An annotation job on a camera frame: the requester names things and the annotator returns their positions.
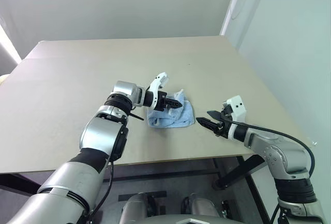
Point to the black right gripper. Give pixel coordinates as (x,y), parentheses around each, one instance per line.
(225,129)

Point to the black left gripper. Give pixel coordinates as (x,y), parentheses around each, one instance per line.
(161,101)

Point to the light blue towel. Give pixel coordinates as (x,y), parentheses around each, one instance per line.
(184,116)

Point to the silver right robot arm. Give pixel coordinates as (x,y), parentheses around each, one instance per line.
(279,154)

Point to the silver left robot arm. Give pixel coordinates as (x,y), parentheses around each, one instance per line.
(101,131)

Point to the grey rounded robot leg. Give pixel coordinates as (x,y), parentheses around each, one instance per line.
(201,204)
(135,207)

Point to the grey robot torso edge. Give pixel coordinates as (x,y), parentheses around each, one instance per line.
(186,218)

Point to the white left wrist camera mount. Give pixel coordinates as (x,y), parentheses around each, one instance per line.
(157,80)

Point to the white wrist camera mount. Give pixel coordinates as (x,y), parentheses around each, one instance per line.
(239,107)
(157,80)

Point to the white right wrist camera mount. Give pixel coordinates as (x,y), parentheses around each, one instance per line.
(239,107)

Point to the black metal table frame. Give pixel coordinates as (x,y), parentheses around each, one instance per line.
(240,169)

